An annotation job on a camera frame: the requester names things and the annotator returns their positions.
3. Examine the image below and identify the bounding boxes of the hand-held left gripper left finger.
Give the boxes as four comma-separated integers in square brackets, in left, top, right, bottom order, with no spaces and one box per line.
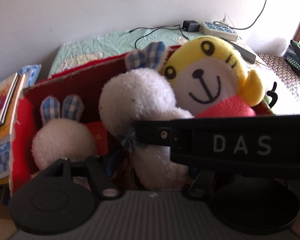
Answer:
[31,154,122,202]

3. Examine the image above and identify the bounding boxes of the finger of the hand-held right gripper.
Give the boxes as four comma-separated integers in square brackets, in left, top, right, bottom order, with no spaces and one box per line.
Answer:
[134,118,195,148]

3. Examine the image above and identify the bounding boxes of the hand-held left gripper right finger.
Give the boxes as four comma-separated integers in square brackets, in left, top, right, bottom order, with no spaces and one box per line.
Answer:
[186,170,216,201]

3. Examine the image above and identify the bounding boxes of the large white rabbit plush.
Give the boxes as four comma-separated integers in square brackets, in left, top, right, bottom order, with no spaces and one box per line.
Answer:
[98,41,194,191]

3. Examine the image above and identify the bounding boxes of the small white rabbit plush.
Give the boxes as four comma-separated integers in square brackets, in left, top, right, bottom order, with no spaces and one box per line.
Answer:
[31,94,98,172]

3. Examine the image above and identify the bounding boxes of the green plush toy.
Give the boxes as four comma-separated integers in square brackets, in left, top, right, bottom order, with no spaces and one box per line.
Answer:
[263,81,279,116]

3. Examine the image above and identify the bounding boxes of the red cardboard box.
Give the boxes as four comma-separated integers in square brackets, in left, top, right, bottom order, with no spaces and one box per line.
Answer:
[9,44,277,198]

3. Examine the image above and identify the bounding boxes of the yellow tiger plush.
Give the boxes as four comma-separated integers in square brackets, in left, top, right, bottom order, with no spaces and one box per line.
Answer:
[161,35,265,119]

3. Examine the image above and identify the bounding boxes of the black patterned cushion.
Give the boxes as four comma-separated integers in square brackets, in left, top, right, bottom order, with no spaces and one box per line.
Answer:
[257,52,300,116]

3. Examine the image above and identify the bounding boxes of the black smartphone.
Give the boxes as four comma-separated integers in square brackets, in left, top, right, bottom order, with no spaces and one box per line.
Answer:
[221,37,257,63]

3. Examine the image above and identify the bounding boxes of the black power adapter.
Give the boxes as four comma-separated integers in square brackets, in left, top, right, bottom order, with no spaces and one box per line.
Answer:
[182,20,201,33]

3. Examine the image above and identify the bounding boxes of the blue packet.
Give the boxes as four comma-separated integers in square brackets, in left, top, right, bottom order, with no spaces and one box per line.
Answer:
[17,64,42,86]

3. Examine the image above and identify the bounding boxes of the orange cover book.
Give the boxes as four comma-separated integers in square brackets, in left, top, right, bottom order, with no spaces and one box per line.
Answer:
[0,72,19,127]

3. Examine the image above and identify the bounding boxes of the dark green folded cloth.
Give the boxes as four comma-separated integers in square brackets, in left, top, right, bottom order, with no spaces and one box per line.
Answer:
[284,39,300,78]

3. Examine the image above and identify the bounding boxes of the white power strip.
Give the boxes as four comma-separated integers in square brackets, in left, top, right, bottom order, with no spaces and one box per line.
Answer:
[199,20,239,42]

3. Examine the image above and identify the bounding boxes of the black cable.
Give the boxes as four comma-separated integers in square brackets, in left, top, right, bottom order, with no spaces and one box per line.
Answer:
[128,24,188,49]

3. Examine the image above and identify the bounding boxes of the white charging cable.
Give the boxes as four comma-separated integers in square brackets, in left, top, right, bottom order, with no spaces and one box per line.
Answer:
[213,12,240,30]

